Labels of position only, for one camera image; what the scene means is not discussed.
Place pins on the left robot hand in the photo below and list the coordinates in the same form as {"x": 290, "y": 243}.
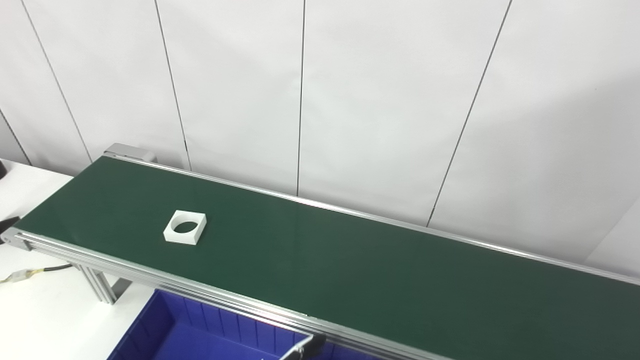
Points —
{"x": 309, "y": 345}

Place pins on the green conveyor belt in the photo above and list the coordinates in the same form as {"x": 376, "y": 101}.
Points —
{"x": 350, "y": 260}
{"x": 150, "y": 276}

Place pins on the blue plastic bin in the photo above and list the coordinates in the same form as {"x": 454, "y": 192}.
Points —
{"x": 190, "y": 335}

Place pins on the aluminium conveyor leg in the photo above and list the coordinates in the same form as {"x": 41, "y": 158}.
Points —
{"x": 102, "y": 285}

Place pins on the black object on table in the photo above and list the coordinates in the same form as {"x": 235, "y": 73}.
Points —
{"x": 7, "y": 227}

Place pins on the black and white round object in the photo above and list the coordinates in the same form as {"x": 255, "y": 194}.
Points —
{"x": 2, "y": 169}

